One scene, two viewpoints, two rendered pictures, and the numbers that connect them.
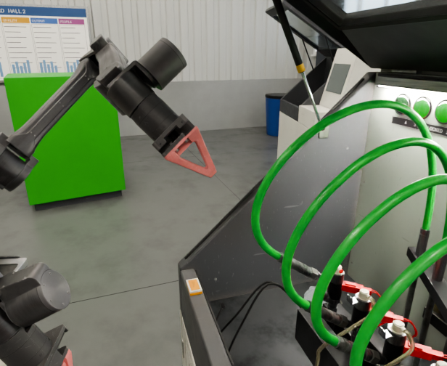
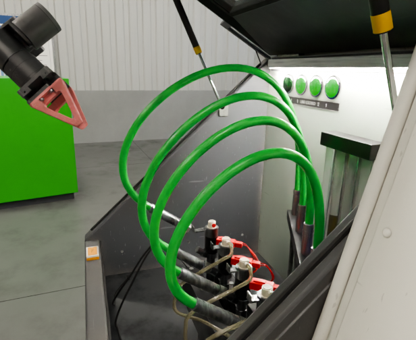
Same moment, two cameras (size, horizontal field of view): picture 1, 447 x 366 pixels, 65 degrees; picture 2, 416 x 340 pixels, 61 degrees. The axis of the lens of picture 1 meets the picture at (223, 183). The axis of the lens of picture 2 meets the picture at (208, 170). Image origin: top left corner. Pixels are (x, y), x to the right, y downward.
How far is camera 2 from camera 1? 0.22 m
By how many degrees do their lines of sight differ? 5
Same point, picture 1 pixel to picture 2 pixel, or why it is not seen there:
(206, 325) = (93, 284)
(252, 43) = (213, 55)
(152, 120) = (21, 72)
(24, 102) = not seen: outside the picture
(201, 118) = (163, 127)
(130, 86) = (1, 42)
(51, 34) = not seen: hidden behind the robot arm
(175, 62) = (46, 23)
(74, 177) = (24, 179)
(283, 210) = (188, 185)
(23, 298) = not seen: outside the picture
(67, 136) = (18, 137)
